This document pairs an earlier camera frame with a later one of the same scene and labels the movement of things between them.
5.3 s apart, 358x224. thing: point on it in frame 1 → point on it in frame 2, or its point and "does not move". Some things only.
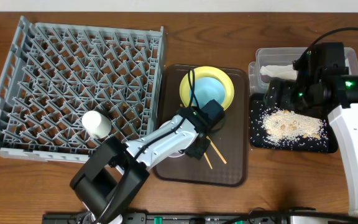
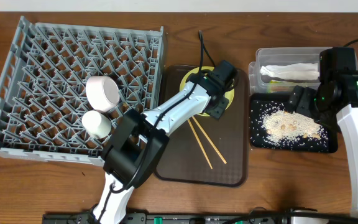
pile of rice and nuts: [279, 124] does not move
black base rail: [166, 218] does not move
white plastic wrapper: [284, 71] does not move
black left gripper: [199, 154] → [217, 114]
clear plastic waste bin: [273, 63] does not move
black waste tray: [273, 128] does not move
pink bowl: [176, 155] → [102, 93]
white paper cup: [96, 124] does not move
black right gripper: [286, 88] → [303, 95]
